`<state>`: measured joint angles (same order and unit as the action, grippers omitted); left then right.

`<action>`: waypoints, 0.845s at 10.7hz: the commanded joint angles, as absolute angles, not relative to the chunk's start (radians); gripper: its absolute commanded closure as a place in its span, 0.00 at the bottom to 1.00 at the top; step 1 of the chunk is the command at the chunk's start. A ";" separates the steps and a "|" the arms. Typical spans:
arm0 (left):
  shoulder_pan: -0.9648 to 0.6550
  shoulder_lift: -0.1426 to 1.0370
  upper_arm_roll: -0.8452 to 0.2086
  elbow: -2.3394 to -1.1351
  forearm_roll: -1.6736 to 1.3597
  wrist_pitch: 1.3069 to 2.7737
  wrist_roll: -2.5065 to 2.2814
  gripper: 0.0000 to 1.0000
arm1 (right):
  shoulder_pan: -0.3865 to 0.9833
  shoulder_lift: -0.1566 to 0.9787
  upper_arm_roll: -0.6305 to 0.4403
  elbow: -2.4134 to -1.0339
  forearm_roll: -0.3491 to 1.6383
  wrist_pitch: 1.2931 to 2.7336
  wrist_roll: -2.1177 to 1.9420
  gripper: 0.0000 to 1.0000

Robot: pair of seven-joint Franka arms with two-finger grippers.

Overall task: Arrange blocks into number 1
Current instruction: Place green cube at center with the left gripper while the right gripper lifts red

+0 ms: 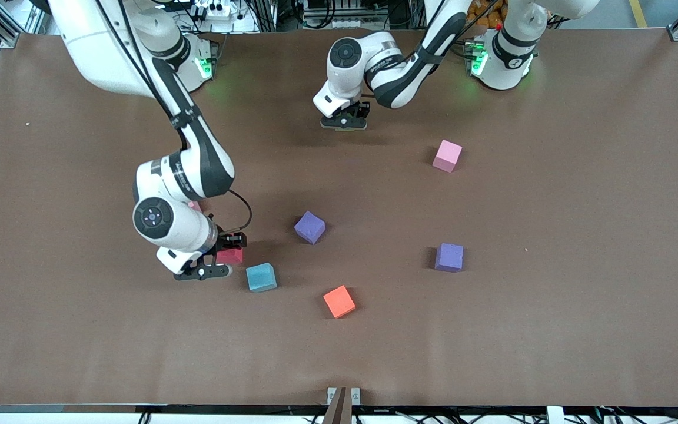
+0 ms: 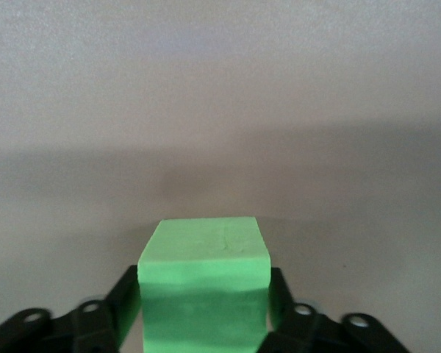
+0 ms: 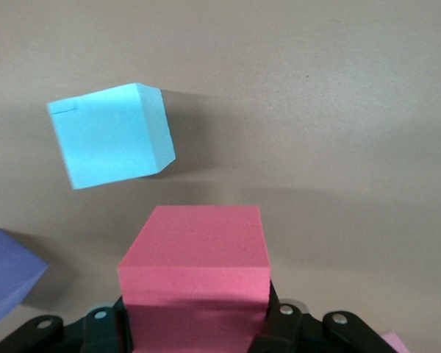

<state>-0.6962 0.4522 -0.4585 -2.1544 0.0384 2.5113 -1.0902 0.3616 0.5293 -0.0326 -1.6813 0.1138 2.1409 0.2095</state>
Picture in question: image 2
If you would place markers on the green foam block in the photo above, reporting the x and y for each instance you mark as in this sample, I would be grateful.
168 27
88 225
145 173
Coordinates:
206 294

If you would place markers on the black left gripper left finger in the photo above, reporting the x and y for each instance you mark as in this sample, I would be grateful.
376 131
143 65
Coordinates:
77 331

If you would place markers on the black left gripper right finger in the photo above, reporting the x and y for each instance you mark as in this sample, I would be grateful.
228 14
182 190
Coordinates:
316 334

